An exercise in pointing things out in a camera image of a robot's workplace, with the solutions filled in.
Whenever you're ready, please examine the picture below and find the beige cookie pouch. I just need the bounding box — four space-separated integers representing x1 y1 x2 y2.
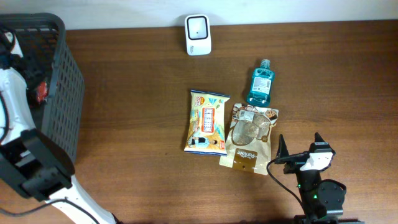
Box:
219 103 279 175

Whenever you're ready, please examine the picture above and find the dark red snack packet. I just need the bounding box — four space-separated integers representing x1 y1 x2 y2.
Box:
33 81 49 105

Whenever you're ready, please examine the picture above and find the teal mouthwash bottle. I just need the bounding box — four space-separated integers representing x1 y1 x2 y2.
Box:
246 59 275 108

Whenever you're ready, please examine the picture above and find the yellow snack bag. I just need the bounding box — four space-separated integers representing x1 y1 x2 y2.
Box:
184 90 230 156

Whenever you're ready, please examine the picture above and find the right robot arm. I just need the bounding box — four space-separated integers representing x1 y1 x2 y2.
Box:
272 133 361 224

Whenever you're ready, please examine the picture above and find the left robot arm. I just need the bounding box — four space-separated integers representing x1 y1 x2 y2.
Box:
1 26 119 223

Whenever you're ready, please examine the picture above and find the white barcode scanner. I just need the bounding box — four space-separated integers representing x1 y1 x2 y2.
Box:
184 14 211 56

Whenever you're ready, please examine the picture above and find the grey plastic mesh basket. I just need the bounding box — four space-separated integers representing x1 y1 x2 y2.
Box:
1 13 85 160

